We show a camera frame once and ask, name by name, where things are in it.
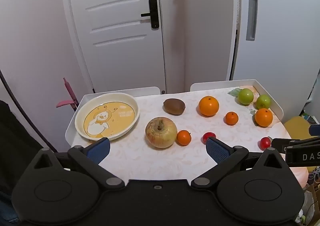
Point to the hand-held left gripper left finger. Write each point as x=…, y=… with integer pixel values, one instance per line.
x=100, y=149

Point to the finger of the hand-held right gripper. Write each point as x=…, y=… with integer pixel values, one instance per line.
x=283, y=144
x=315, y=130

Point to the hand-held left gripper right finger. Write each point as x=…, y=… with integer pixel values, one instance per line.
x=217, y=150

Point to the red cherry tomato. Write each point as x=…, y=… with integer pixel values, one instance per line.
x=207, y=136
x=265, y=143

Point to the orange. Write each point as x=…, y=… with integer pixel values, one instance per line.
x=263, y=117
x=208, y=106

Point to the yellow duck print plate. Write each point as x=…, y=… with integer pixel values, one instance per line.
x=110, y=116

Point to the small mandarin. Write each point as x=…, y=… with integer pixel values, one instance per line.
x=231, y=118
x=184, y=138

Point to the large yellow-red apple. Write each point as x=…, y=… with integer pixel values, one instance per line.
x=160, y=133

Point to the peach pink cloth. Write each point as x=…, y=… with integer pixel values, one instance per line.
x=300, y=174

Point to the yellow stool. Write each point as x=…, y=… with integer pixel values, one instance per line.
x=296, y=126

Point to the green apple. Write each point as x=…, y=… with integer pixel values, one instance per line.
x=245, y=96
x=263, y=102

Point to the white floral tablecloth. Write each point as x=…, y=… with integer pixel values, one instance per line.
x=155, y=163

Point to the brown kiwi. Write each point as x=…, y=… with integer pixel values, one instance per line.
x=174, y=106

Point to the pink plastic stand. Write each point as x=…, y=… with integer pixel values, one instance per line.
x=70, y=91

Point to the white rimmed table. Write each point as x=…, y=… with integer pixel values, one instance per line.
x=147, y=91

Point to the black curved pole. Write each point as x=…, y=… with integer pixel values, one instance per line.
x=27, y=119

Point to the white panelled door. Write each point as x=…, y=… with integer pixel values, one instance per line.
x=112, y=65

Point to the dark cloth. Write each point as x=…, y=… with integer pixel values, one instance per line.
x=15, y=141

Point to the white cabinet door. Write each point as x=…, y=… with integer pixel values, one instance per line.
x=275, y=40

